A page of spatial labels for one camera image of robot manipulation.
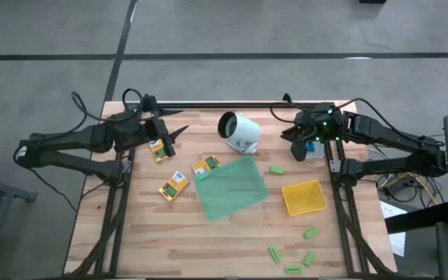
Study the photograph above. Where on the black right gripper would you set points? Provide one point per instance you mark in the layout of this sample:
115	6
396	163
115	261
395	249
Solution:
321	122

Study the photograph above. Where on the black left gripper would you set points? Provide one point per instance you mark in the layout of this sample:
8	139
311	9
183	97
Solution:
155	129

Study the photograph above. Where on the yellow crayon box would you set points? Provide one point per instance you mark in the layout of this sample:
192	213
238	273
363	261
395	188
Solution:
173	186
157	151
206	164

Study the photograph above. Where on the small green block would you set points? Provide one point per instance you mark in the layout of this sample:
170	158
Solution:
309	258
293	269
274	253
276	170
310	233

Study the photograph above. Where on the white security camera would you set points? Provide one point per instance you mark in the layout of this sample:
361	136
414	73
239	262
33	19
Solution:
243	130

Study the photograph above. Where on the green translucent plastic tray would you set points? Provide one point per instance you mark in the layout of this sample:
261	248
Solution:
232	186

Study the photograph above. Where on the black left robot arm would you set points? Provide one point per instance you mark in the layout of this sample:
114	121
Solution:
72	140

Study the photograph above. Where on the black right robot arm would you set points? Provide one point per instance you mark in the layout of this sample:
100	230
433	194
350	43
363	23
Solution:
387	134

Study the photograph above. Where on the grey plastic bin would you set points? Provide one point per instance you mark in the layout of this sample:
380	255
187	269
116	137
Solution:
318	151

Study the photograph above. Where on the yellow plastic basket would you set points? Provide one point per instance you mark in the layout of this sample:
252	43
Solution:
303	198

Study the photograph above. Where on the white paper sheet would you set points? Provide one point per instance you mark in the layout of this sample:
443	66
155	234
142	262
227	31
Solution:
397	241

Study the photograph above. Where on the black beam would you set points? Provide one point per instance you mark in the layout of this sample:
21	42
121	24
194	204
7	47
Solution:
418	219

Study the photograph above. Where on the black floor object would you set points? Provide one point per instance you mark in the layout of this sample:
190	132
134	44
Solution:
372	1

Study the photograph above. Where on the dark grey metal stand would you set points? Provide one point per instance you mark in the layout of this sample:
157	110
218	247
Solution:
14	192

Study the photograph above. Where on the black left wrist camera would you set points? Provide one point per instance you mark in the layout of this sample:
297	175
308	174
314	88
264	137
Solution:
150	104

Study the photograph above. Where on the black metal table frame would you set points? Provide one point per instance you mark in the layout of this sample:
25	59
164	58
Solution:
247	105

